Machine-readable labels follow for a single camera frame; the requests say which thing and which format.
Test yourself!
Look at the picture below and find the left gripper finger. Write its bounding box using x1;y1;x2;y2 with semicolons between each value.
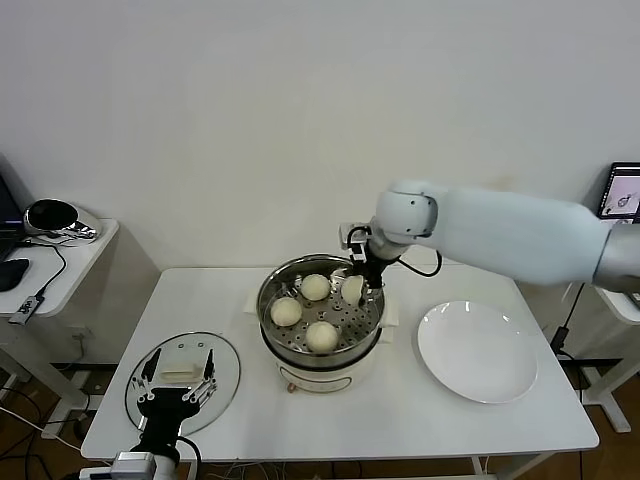
130;348;163;402
181;348;220;404

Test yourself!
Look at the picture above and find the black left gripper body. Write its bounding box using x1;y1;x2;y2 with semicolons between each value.
137;386;202;454

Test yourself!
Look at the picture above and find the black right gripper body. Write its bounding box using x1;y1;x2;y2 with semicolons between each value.
349;238;397;290

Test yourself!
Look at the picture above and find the white steamed baozi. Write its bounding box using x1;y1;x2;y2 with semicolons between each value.
271;297;305;327
301;273;332;302
340;274;365;306
304;321;340;354

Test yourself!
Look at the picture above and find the round glass pot lid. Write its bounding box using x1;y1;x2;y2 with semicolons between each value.
124;331;243;436

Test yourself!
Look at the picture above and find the steel perforated steamer basket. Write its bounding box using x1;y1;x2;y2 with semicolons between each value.
257;254;387;365

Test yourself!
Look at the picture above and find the steel steamer pot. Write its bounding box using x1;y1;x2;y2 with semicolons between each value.
243;292;401;396

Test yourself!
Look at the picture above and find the white round plate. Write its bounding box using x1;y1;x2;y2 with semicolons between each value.
417;300;540;404

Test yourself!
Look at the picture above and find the white side table with headset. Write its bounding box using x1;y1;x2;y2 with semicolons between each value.
0;218;161;441

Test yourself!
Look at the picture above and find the grey usb hub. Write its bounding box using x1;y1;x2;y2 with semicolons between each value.
10;294;44;326

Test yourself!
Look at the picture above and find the black computer mouse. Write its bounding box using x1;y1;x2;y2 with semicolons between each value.
0;258;32;293

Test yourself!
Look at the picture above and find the chrome headset with black visor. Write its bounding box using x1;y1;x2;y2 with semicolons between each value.
23;198;104;249

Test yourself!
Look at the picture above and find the dark monitor screen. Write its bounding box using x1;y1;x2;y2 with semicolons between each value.
0;169;31;264

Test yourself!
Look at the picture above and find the grey open laptop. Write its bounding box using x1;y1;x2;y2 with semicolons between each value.
597;161;640;224

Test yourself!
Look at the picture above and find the white side table with label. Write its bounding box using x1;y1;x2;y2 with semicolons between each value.
514;269;640;434

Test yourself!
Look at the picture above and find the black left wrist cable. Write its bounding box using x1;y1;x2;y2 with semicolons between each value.
177;435;202;480

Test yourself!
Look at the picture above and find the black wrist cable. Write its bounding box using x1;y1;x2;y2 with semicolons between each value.
177;435;202;480
397;249;444;277

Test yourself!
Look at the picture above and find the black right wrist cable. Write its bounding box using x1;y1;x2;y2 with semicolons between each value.
397;249;444;277

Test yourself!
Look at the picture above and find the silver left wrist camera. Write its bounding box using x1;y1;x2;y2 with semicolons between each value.
110;451;156;476

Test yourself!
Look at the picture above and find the thin black hub cable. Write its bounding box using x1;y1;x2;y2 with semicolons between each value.
22;238;69;300

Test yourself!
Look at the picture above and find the black cable with adapter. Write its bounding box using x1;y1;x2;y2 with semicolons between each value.
549;284;586;361

